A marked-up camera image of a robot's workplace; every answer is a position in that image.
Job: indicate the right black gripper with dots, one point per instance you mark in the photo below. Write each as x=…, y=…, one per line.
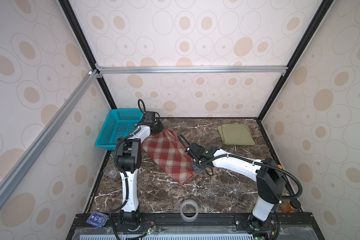
x=195, y=170

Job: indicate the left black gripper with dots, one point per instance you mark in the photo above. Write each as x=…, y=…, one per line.
x=160, y=128

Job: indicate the red plaid skirt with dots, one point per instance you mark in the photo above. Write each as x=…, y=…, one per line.
x=168, y=153

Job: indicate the olive green skirt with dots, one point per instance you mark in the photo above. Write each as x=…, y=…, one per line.
x=235, y=134

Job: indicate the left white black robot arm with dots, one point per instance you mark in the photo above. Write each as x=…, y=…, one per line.
x=128, y=160

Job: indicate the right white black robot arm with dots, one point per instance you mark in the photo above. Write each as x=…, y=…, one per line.
x=270, y=178

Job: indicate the teal plastic basket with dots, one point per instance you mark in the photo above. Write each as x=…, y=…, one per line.
x=119, y=123

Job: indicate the clear tape roll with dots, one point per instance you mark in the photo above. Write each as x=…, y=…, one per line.
x=189, y=210

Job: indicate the clear plastic cup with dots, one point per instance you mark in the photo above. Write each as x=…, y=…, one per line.
x=110, y=171

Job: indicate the brown jar black lid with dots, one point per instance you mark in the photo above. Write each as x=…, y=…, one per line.
x=290, y=205

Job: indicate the blue card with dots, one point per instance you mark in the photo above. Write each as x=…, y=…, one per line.
x=97, y=220

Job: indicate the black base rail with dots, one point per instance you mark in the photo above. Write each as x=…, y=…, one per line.
x=228, y=226

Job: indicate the horizontal aluminium rail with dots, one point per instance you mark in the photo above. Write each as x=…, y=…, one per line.
x=198, y=70

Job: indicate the left slanted aluminium rail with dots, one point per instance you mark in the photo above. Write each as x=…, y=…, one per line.
x=9, y=184

